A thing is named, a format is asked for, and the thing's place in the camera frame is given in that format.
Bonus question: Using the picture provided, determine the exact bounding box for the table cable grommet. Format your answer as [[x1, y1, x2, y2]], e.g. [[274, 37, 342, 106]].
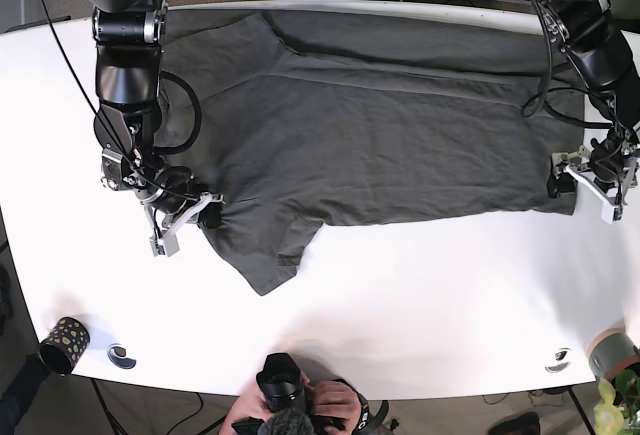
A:
[[544, 347, 573, 374], [107, 344, 137, 370]]

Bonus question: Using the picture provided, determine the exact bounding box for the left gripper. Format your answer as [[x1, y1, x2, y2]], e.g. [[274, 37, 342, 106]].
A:
[[547, 127, 639, 199]]

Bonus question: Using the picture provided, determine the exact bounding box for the black camera strap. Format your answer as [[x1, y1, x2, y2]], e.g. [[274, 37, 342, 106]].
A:
[[339, 378, 391, 435]]

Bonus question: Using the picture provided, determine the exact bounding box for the grey plant pot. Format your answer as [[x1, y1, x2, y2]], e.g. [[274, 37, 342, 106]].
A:
[[586, 328, 639, 382]]

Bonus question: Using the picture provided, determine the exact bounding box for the photographer left hand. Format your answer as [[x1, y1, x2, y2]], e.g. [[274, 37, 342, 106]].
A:
[[218, 382, 272, 435]]

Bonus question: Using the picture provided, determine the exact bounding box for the right table cable grommet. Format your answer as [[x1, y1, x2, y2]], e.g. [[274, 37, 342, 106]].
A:
[[544, 347, 573, 374]]

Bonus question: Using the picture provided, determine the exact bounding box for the black cup with gold spots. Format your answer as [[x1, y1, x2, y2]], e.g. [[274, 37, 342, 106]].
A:
[[39, 317, 91, 376]]

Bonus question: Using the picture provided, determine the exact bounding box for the photographer right hand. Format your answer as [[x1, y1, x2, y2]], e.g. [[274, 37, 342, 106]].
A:
[[306, 381, 361, 434]]

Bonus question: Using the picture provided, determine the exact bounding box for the black camera with lens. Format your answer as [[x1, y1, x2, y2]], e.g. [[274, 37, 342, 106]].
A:
[[256, 353, 344, 434]]

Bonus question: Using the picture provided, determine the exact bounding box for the left table cable grommet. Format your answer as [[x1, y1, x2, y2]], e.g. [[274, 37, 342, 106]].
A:
[[107, 344, 137, 370]]

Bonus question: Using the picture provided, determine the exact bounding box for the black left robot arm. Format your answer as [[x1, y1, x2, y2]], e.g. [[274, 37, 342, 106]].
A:
[[540, 0, 639, 190]]

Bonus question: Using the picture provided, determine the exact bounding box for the furry grey microphone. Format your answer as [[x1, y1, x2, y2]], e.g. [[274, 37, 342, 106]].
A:
[[258, 408, 315, 435]]

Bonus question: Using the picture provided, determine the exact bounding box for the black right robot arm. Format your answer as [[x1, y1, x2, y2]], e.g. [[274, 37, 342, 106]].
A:
[[89, 0, 222, 228]]

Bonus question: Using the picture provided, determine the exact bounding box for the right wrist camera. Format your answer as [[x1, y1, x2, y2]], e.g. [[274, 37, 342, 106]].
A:
[[149, 232, 180, 257]]

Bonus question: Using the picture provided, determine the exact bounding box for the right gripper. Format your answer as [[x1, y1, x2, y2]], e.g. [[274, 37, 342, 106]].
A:
[[101, 147, 221, 229]]

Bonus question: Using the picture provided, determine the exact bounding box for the dark grey T-shirt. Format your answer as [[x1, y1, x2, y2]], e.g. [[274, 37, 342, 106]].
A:
[[162, 9, 583, 295]]

